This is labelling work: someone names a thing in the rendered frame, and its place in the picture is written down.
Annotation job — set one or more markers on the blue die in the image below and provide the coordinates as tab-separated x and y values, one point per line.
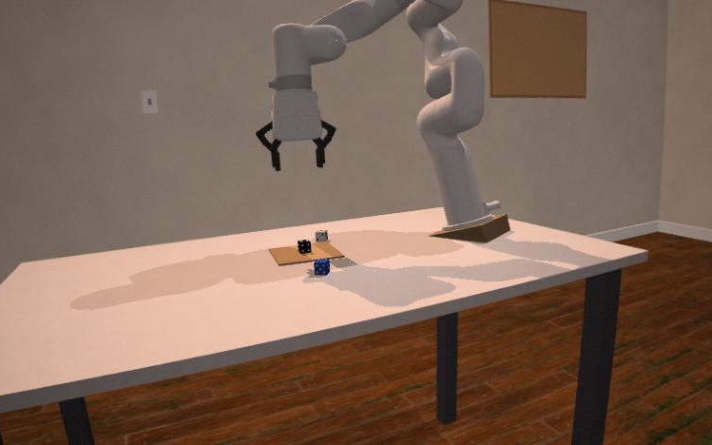
322	266

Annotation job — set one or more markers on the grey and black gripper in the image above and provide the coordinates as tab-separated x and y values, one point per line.
296	117

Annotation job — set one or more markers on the brown mat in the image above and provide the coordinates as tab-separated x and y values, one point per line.
290	255

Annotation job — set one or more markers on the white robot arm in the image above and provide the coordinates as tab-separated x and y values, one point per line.
448	69

